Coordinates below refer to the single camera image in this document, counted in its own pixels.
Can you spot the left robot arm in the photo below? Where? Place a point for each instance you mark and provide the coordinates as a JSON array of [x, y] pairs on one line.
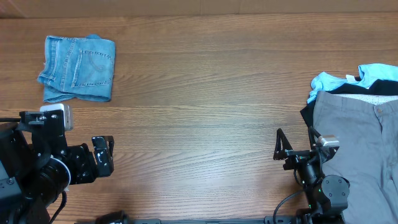
[[37, 167]]

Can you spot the light blue denim jeans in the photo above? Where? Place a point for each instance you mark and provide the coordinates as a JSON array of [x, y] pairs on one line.
[[78, 67]]

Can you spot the grey garment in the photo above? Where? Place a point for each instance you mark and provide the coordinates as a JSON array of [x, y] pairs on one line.
[[366, 127]]

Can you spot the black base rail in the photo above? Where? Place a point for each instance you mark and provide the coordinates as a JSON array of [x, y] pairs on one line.
[[121, 217]]

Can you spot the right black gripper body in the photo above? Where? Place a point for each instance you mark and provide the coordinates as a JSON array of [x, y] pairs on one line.
[[297, 157]]

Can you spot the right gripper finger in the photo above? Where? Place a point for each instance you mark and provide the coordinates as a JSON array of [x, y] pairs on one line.
[[313, 135], [283, 149]]

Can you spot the black garment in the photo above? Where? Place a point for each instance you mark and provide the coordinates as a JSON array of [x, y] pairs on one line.
[[379, 87]]

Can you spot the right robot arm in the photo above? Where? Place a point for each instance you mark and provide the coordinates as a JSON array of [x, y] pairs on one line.
[[327, 195]]

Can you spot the light blue shirt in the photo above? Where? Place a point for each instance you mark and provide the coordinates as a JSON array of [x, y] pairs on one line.
[[368, 74]]

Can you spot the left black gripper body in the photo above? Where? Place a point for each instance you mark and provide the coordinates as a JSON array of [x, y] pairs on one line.
[[81, 169]]

